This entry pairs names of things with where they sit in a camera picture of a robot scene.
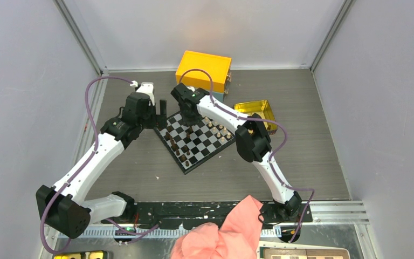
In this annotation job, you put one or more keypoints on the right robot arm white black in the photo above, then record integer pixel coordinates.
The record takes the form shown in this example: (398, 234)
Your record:
(253, 143)

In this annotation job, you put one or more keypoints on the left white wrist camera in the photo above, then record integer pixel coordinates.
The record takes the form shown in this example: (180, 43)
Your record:
(145, 88)

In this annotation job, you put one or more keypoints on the gold tin at bottom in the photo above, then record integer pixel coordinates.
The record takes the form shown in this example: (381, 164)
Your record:
(97, 254)

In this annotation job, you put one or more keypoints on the yellow and teal box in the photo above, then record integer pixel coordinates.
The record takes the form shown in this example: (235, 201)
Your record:
(207, 71)

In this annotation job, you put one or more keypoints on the gold tin tray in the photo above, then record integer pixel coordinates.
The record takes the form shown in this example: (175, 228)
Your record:
(260, 107)

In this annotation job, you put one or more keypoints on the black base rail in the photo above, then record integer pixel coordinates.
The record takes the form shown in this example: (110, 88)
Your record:
(172, 215)

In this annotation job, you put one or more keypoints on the pink cloth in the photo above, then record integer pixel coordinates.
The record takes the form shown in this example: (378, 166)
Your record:
(237, 237)

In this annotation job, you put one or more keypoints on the black white chess board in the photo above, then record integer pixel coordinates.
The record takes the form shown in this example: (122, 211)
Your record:
(204, 140)

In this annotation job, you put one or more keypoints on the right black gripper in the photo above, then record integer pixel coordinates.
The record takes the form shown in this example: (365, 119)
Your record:
(189, 121)

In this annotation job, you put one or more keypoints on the wooden chess board box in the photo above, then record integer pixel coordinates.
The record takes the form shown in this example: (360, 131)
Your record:
(305, 254)

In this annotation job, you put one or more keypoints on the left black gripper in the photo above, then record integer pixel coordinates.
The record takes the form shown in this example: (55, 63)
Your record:
(158, 120)

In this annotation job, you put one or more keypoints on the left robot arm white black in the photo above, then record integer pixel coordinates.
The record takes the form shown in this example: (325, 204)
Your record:
(64, 207)

